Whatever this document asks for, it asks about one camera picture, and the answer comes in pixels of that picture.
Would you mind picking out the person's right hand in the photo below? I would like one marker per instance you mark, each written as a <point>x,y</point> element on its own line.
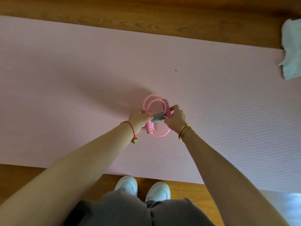
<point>176,120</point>

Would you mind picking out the person's left hand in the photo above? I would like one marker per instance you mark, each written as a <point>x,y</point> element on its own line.
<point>138,118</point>

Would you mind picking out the person's right thumb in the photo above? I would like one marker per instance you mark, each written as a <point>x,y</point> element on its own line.
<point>168,117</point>

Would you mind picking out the person's left thumb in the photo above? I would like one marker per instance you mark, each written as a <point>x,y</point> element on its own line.
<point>148,117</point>

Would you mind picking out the person's left forearm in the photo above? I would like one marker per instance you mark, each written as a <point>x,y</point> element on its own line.
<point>68,171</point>

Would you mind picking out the person's right forearm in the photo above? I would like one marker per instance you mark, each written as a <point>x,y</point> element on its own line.
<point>225,176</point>

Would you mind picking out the pink exercise mat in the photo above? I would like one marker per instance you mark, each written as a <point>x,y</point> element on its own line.
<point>117,91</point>

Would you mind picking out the white left sneaker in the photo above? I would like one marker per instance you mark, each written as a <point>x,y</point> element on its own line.
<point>127,184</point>

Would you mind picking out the white sneaker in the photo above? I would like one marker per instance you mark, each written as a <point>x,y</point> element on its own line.
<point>127,184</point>
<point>158,191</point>

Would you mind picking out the white right sneaker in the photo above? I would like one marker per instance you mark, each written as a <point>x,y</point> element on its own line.
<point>158,191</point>

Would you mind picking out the grey trousers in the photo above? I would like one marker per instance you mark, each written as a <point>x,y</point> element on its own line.
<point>138,210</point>

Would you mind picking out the pale green cloth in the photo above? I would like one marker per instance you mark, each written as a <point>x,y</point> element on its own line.
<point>291,49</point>

